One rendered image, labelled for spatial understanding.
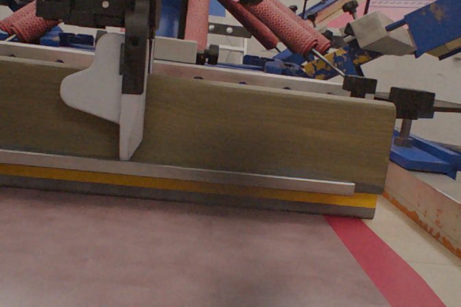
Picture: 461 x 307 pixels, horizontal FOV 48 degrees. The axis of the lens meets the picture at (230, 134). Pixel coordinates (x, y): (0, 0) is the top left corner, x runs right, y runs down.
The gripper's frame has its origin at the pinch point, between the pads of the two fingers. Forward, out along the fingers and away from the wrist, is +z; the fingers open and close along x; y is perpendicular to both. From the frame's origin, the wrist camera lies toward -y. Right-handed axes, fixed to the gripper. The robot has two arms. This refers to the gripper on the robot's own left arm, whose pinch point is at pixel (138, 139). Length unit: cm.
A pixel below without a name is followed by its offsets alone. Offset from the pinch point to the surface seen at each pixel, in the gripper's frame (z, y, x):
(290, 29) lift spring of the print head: -13, -26, -74
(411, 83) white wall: 8, -197, -385
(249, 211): 5.0, -9.3, 0.9
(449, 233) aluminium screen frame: 4.4, -24.0, 5.1
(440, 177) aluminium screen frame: 1.8, -26.6, -2.1
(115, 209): 4.8, 1.0, 3.3
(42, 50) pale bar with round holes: -4.8, 17.2, -36.9
